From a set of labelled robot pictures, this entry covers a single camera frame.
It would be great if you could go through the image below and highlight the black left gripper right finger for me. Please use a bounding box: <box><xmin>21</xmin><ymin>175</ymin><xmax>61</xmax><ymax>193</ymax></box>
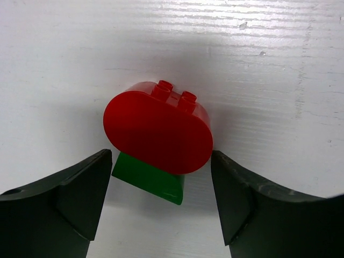
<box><xmin>211</xmin><ymin>150</ymin><xmax>343</xmax><ymax>257</ymax></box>

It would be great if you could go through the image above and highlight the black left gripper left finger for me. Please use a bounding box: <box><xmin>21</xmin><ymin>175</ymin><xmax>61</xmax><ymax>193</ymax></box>
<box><xmin>1</xmin><ymin>149</ymin><xmax>112</xmax><ymax>257</ymax></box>

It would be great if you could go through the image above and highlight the red oval lego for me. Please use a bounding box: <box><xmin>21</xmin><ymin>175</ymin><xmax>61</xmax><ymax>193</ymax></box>
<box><xmin>103</xmin><ymin>80</ymin><xmax>213</xmax><ymax>175</ymax></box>

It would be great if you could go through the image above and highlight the green curved lego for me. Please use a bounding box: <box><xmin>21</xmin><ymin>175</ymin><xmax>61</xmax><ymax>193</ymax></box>
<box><xmin>112</xmin><ymin>152</ymin><xmax>185</xmax><ymax>205</ymax></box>

